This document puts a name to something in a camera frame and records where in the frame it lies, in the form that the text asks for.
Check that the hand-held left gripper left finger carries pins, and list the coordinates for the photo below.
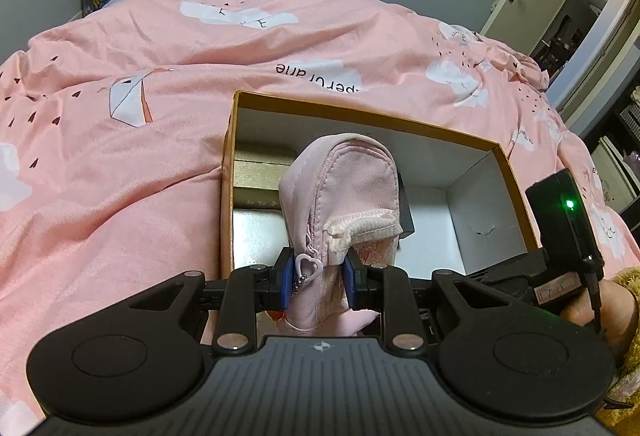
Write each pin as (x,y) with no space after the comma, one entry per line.
(285,275)

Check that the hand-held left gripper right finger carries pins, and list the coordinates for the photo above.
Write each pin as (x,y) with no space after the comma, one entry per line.
(350,275)

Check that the pink fabric zipper pouch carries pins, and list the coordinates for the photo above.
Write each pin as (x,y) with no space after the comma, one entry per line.
(340,196)

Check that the dark grey box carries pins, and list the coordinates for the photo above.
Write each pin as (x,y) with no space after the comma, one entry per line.
(406,211)

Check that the yellow cardboard box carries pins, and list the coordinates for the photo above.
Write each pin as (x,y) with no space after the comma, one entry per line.
(480,196)

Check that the yellow fuzzy sleeved forearm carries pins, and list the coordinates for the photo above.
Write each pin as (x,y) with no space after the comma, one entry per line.
(627,288)

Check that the person's right hand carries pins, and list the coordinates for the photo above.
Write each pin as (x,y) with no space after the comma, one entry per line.
(585,313)

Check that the silver box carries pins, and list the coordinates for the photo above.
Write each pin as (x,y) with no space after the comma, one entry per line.
(257,241)

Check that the white cabinet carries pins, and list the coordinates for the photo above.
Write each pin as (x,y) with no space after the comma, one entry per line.
(612,170)

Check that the dark gold box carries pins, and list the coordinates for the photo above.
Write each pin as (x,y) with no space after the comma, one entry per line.
(257,198)

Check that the gold flat box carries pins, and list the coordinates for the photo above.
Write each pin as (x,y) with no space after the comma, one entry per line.
(260,165)

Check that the dark storage shelf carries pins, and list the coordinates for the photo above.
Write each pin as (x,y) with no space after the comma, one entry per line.
(627,120)

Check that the pink printed blanket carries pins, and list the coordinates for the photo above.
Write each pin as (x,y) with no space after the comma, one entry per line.
(125,186)

